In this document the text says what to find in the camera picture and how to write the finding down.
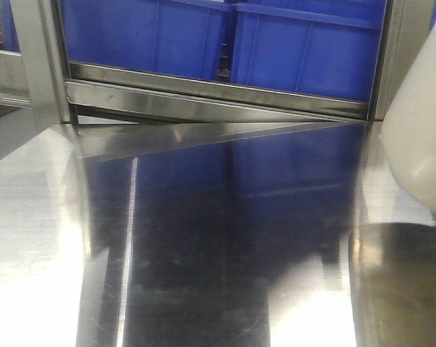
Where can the blue crate behind right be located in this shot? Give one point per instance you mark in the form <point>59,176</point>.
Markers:
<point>320,48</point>

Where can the blue crate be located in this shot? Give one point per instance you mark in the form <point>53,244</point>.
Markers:
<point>179,38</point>
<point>320,48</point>

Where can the stainless steel shelf frame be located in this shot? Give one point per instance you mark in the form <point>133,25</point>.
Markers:
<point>41,77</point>

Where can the blue crate behind left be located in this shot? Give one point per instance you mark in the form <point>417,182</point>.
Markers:
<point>179,38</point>

